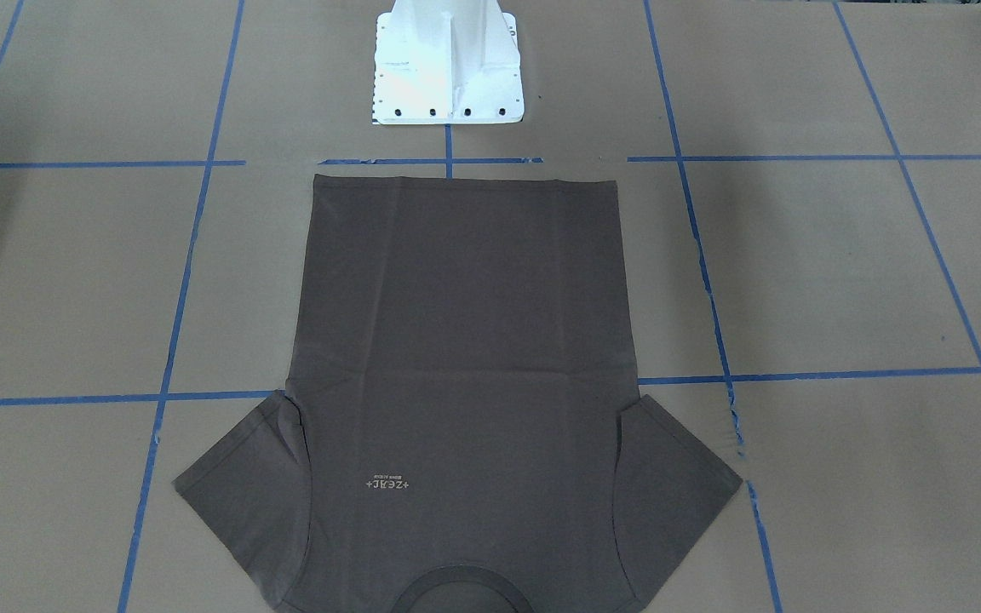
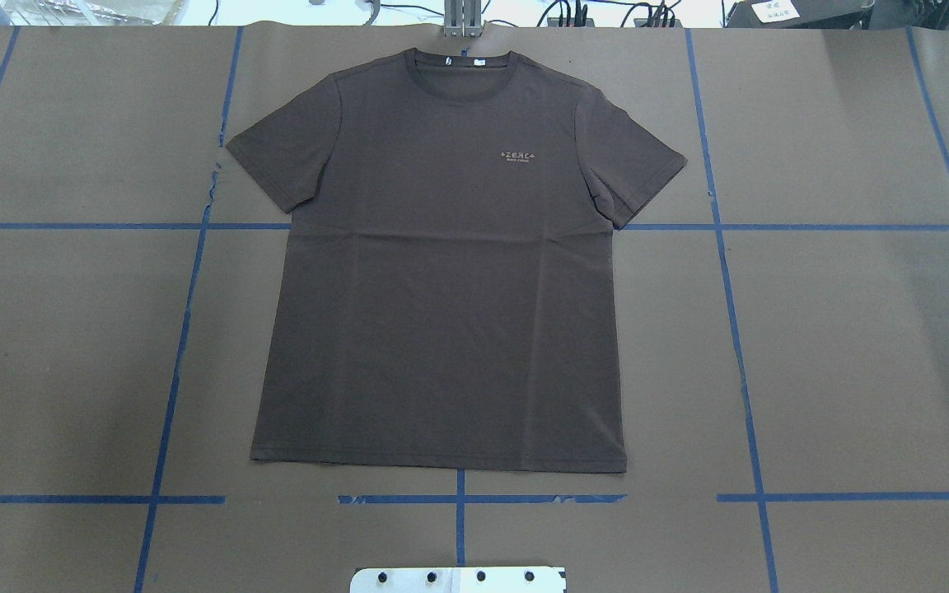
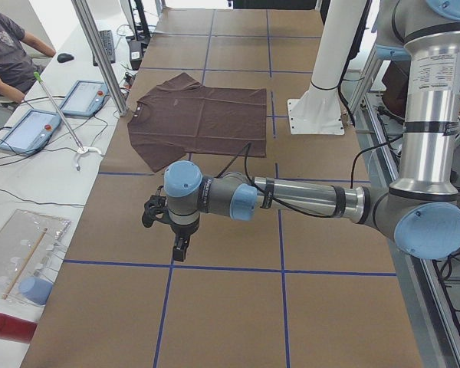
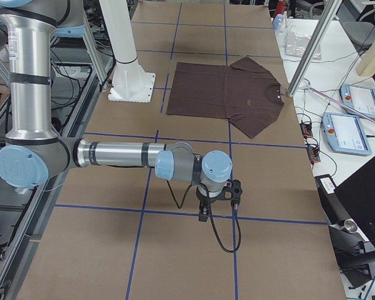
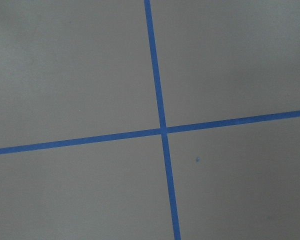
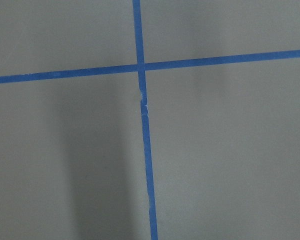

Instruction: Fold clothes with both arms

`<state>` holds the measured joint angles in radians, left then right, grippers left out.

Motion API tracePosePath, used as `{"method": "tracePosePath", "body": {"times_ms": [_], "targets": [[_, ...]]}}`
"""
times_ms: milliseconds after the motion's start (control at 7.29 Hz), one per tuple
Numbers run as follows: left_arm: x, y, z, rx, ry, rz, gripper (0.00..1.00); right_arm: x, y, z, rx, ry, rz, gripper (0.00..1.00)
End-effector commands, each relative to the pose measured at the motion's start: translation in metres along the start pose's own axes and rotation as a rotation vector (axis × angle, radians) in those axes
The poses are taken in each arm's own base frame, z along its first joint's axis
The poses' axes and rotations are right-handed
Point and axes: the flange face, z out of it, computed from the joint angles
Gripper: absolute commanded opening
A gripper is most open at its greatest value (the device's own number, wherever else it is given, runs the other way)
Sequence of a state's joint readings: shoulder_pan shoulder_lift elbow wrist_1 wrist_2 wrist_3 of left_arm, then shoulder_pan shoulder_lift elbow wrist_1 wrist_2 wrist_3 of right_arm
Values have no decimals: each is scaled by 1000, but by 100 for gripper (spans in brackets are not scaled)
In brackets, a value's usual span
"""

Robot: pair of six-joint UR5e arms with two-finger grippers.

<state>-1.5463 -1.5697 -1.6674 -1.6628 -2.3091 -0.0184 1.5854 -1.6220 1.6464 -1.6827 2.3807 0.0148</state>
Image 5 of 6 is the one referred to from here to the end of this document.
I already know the crossing blue tape strip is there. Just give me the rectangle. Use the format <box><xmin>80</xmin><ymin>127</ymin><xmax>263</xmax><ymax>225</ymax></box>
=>
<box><xmin>0</xmin><ymin>110</ymin><xmax>300</xmax><ymax>155</ymax></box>

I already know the long blue tape strip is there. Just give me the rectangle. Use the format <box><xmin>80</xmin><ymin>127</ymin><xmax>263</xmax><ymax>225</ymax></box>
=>
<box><xmin>144</xmin><ymin>0</ymin><xmax>182</xmax><ymax>240</ymax></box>

